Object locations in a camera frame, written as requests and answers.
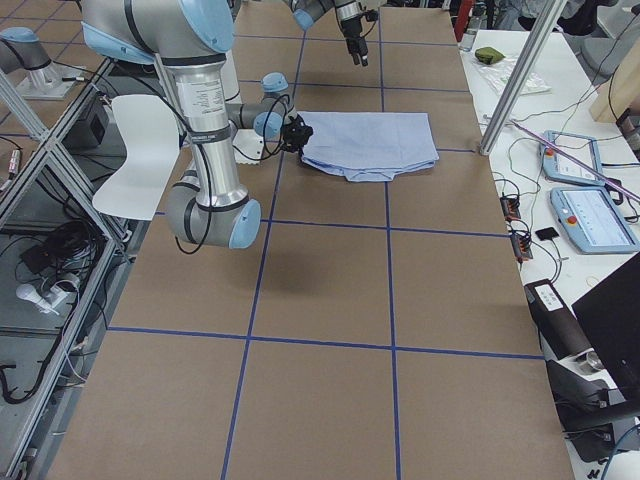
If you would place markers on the clear water bottle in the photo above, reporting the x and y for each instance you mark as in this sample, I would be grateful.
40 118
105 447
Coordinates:
474 24

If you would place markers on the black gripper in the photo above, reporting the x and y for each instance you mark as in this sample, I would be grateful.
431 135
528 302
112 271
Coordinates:
298 134
351 27

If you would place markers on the near blue teach pendant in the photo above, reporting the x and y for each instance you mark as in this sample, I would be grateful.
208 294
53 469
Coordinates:
592 221

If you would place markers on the black computer monitor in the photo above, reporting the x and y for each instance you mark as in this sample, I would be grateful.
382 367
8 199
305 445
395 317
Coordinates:
608 314

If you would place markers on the black label printer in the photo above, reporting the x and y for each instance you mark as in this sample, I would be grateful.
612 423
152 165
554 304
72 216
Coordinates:
555 321

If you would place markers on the white plastic chair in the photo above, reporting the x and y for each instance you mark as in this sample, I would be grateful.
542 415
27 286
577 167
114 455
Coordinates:
151 138

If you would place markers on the far blue teach pendant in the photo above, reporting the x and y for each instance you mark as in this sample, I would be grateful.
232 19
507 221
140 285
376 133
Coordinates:
557 168

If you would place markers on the orange circuit board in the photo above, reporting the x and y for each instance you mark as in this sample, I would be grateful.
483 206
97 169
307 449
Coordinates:
521 245
510 207

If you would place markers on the aluminium frame post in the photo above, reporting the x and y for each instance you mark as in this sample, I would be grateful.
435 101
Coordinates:
530 52

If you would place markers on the light blue striped shirt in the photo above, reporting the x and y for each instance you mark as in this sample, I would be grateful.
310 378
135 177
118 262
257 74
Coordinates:
369 146

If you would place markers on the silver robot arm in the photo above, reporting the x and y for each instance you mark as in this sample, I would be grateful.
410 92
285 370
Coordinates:
349 15
191 39

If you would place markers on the blue teach pendant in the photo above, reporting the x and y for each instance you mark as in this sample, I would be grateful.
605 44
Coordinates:
592 221
557 168

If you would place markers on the white power strip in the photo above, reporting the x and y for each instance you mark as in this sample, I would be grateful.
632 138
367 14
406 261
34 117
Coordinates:
47 302

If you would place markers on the green cloth pouch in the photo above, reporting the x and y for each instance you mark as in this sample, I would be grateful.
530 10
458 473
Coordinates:
488 55

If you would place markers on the reacher grabber stick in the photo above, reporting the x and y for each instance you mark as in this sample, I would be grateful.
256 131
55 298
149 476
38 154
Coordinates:
550 145

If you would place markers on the white camera stand pedestal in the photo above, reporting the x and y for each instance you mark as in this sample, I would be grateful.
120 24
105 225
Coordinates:
247 143

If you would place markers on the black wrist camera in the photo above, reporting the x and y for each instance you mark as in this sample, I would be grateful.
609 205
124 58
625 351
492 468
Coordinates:
297 136
370 9

